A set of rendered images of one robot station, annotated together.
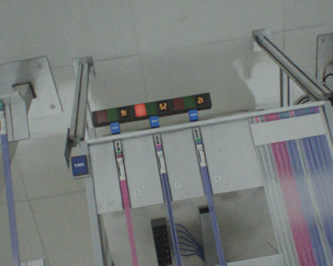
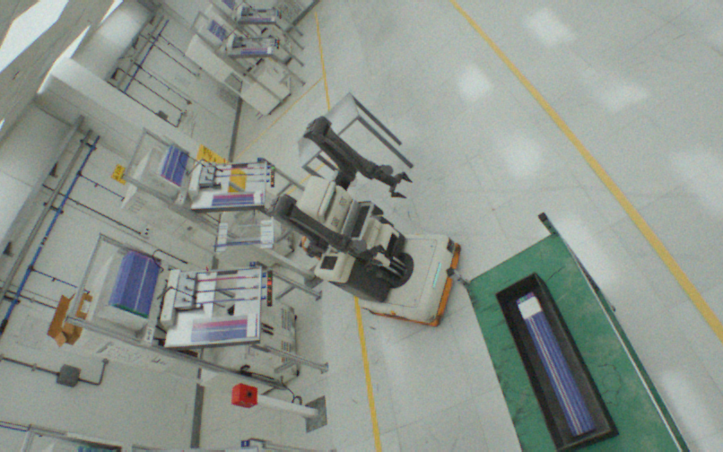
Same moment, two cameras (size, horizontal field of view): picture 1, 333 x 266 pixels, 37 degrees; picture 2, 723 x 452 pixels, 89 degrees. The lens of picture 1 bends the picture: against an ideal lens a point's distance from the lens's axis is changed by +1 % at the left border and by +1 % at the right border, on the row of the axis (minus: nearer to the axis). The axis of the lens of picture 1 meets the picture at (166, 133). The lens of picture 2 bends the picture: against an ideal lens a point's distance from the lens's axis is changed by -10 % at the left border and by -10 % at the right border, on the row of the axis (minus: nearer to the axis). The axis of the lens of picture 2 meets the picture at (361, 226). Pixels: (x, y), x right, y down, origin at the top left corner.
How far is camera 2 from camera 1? 2.67 m
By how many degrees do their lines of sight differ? 46
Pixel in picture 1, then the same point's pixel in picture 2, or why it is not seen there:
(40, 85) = (314, 282)
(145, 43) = (325, 317)
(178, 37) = (326, 329)
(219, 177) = (240, 303)
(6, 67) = not seen: hidden behind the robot
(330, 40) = (322, 402)
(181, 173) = (244, 292)
